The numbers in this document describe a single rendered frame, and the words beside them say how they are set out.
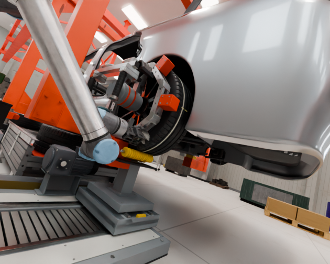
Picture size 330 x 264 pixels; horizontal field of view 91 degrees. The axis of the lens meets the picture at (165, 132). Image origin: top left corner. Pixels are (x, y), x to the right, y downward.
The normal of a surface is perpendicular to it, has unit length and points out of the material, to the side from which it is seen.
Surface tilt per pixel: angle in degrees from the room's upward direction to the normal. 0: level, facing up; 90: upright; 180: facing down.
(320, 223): 90
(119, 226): 90
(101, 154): 93
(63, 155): 90
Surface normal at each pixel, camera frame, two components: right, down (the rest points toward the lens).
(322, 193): -0.55, -0.30
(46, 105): 0.76, 0.14
